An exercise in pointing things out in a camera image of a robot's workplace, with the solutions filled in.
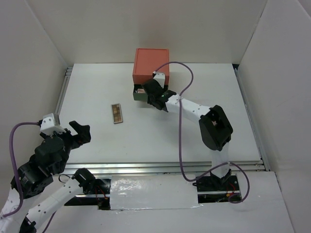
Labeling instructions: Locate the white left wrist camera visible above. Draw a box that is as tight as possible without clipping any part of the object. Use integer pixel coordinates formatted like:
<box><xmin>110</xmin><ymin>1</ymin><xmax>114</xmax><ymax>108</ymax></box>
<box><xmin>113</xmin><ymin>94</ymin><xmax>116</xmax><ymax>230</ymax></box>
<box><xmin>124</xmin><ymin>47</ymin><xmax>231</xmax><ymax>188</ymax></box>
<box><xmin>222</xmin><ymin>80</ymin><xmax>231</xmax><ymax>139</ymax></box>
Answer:
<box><xmin>40</xmin><ymin>113</ymin><xmax>66</xmax><ymax>136</ymax></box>

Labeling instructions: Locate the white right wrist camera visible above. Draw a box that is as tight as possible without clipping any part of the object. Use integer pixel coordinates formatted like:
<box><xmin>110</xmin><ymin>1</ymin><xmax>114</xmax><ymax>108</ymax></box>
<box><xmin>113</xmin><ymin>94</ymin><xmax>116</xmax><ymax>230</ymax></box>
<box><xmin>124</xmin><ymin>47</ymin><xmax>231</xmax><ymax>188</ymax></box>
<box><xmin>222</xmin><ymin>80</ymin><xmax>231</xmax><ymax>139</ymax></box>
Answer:
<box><xmin>153</xmin><ymin>71</ymin><xmax>166</xmax><ymax>88</ymax></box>

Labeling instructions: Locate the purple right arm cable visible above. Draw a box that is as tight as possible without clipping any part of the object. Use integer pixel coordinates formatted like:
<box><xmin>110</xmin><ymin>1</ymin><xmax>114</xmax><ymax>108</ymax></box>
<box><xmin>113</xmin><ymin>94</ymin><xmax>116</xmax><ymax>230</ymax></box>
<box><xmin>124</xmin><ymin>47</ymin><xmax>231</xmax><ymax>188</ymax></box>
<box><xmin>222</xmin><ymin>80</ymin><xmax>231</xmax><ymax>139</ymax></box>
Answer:
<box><xmin>155</xmin><ymin>61</ymin><xmax>251</xmax><ymax>203</ymax></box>

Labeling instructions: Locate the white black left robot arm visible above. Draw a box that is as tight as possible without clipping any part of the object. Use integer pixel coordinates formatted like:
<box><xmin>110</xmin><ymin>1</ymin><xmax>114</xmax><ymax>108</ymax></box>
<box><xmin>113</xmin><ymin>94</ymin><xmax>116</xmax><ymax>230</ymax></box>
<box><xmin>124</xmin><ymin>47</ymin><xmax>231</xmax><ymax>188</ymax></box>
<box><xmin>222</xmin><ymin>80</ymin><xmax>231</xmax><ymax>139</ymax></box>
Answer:
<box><xmin>0</xmin><ymin>119</ymin><xmax>99</xmax><ymax>233</ymax></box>

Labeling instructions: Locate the brown eyeshadow palette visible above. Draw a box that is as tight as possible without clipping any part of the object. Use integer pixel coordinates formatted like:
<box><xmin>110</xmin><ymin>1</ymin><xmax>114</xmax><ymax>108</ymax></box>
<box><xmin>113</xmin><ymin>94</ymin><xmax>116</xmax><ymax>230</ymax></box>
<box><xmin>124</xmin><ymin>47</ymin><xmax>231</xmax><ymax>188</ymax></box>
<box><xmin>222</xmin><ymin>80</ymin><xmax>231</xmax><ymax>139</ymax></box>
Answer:
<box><xmin>111</xmin><ymin>103</ymin><xmax>123</xmax><ymax>124</ymax></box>

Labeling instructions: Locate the red drawer cabinet shell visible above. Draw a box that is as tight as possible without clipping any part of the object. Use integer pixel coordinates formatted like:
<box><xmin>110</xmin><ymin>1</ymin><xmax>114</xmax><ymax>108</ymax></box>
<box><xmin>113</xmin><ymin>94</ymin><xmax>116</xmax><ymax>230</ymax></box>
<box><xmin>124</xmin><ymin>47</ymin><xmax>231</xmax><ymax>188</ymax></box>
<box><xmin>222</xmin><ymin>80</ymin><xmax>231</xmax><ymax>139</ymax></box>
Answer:
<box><xmin>132</xmin><ymin>48</ymin><xmax>170</xmax><ymax>85</ymax></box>

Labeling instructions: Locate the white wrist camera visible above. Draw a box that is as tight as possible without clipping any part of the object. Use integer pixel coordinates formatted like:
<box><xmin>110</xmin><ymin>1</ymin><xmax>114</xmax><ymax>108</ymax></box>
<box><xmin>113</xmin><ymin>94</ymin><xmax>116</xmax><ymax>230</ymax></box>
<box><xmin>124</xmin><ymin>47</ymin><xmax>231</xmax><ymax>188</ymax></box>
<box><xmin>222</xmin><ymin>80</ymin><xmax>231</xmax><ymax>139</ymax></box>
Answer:
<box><xmin>153</xmin><ymin>71</ymin><xmax>166</xmax><ymax>88</ymax></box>
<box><xmin>40</xmin><ymin>113</ymin><xmax>66</xmax><ymax>136</ymax></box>

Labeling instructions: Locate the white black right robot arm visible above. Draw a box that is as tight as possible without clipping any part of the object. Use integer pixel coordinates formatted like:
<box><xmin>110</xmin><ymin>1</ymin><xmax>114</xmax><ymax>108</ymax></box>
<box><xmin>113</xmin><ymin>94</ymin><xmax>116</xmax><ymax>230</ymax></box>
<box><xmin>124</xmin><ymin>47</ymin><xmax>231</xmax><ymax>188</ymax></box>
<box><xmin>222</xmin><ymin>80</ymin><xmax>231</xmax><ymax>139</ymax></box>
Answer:
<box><xmin>142</xmin><ymin>79</ymin><xmax>233</xmax><ymax>190</ymax></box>

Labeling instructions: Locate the white foil covered panel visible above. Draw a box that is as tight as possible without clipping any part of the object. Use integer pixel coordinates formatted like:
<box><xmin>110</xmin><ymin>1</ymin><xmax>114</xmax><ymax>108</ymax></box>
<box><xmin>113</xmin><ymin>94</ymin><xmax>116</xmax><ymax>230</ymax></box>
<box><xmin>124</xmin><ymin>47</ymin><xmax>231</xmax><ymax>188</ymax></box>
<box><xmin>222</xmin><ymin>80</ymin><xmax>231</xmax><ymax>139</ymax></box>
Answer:
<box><xmin>110</xmin><ymin>174</ymin><xmax>199</xmax><ymax>210</ymax></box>

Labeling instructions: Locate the peach round powder puff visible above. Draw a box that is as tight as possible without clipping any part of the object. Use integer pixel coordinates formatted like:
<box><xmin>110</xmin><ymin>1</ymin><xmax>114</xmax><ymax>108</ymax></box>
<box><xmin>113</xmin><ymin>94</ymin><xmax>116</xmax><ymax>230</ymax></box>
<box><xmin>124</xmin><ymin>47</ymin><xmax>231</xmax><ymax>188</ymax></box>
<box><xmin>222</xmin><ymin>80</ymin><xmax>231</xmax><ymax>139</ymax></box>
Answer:
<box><xmin>137</xmin><ymin>88</ymin><xmax>146</xmax><ymax>94</ymax></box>

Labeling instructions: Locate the green drawer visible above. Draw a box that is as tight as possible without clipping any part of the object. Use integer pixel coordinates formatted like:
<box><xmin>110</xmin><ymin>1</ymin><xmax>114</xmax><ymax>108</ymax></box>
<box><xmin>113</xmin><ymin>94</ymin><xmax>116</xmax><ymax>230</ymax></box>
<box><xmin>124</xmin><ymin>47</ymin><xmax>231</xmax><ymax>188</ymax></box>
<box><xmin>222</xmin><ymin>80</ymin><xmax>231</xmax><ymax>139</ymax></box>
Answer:
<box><xmin>133</xmin><ymin>84</ymin><xmax>148</xmax><ymax>102</ymax></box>

